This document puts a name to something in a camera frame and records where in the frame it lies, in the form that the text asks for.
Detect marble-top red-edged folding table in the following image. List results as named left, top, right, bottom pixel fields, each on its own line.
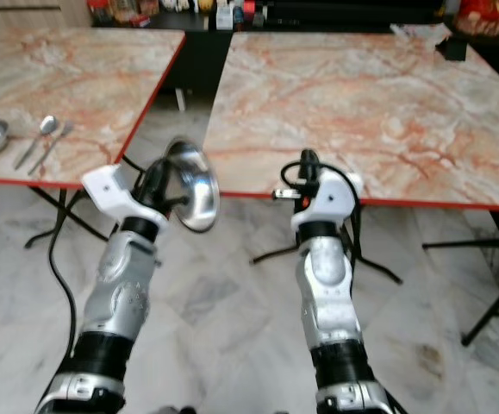
left=203, top=26, right=499, bottom=348
left=0, top=28, right=187, bottom=251

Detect steel fork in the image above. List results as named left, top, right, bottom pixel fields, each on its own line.
left=27, top=121, right=76, bottom=178

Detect steel spoon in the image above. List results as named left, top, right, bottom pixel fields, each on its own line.
left=13, top=115, right=59, bottom=172

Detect white plastic container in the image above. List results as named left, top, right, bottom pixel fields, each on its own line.
left=214, top=3, right=238, bottom=32

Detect clear plastic wrapper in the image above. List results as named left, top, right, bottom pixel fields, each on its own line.
left=389, top=23, right=450, bottom=44

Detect red-labelled jars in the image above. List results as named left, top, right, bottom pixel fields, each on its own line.
left=85, top=0, right=157, bottom=26

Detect small black box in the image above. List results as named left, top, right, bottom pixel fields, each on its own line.
left=436, top=35, right=471, bottom=62

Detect light wooden cabinet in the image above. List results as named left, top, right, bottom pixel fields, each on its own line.
left=0, top=0, right=90, bottom=35

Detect red patterned bag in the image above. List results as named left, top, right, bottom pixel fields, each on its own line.
left=454, top=0, right=499, bottom=38

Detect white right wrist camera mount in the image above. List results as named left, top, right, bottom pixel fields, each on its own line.
left=290, top=168, right=363, bottom=233

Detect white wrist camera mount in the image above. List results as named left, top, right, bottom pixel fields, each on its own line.
left=290, top=168, right=363, bottom=233
left=81, top=163, right=165, bottom=230

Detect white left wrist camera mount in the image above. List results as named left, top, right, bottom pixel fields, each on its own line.
left=81, top=163, right=165, bottom=230

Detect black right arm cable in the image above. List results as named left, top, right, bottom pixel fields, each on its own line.
left=281, top=160, right=368, bottom=285

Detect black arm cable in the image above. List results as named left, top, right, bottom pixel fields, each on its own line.
left=281, top=160, right=368, bottom=285
left=46, top=155, right=147, bottom=372

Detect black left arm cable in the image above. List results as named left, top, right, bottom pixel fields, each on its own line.
left=46, top=155, right=147, bottom=372

